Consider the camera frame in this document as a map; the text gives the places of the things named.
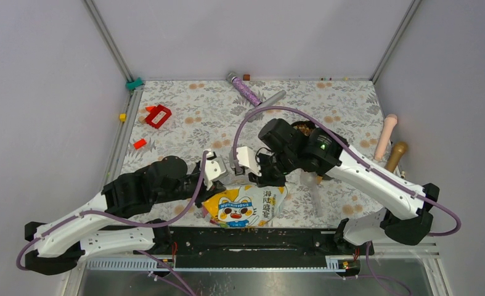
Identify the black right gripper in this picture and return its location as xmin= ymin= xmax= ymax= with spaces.
xmin=248 ymin=148 xmax=299 ymax=188

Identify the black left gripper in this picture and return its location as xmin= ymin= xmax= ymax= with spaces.
xmin=154 ymin=160 xmax=226 ymax=208

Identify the clear plastic scoop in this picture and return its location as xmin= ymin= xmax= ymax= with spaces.
xmin=300 ymin=171 xmax=323 ymax=218

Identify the pet food bag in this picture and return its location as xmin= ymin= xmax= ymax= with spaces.
xmin=202 ymin=184 xmax=288 ymax=228

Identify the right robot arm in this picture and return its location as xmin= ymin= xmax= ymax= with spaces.
xmin=236 ymin=118 xmax=439 ymax=254

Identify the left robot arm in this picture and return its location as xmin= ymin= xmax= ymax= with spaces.
xmin=16 ymin=150 xmax=227 ymax=275

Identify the small orange block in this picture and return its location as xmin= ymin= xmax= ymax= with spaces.
xmin=133 ymin=138 xmax=147 ymax=150

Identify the black bowl fishbone print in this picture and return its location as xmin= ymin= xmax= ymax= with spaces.
xmin=291 ymin=121 xmax=317 ymax=136

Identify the grey microphone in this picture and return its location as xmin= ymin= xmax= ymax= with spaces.
xmin=245 ymin=90 xmax=287 ymax=117

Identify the red toy block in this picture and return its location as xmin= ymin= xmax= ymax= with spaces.
xmin=145 ymin=104 xmax=172 ymax=129

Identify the purple glitter microphone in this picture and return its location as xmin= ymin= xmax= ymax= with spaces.
xmin=226 ymin=72 xmax=262 ymax=107

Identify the teal clip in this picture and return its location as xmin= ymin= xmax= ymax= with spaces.
xmin=125 ymin=77 xmax=144 ymax=91

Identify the pink microphone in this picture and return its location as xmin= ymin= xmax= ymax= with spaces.
xmin=374 ymin=114 xmax=397 ymax=162

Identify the gold microphone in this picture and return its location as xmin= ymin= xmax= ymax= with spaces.
xmin=385 ymin=141 xmax=409 ymax=173

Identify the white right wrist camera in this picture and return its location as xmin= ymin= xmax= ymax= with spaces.
xmin=229 ymin=146 xmax=262 ymax=176

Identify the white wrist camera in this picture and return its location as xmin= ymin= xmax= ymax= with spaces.
xmin=201 ymin=149 xmax=227 ymax=190
xmin=229 ymin=146 xmax=262 ymax=176

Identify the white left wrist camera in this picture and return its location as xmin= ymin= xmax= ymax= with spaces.
xmin=201 ymin=149 xmax=227 ymax=190

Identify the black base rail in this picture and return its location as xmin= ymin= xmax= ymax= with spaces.
xmin=132 ymin=226 xmax=373 ymax=271

